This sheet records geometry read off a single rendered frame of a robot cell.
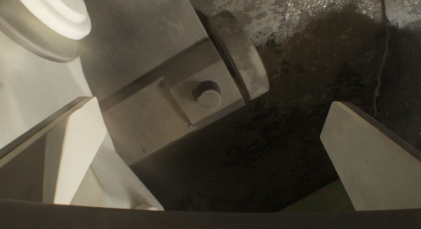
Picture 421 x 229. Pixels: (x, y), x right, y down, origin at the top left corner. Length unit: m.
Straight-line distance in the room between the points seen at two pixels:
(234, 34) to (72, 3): 0.25
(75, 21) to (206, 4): 0.35
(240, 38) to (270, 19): 0.23
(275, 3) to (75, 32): 0.47
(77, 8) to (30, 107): 0.13
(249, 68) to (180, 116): 0.16
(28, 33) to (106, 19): 0.17
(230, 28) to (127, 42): 0.18
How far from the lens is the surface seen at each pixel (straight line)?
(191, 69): 0.37
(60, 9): 0.29
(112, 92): 0.44
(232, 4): 0.58
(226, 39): 0.39
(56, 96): 0.26
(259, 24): 0.60
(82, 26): 0.31
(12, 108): 0.23
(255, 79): 0.40
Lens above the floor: 0.56
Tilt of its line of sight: 65 degrees down
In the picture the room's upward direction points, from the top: 164 degrees clockwise
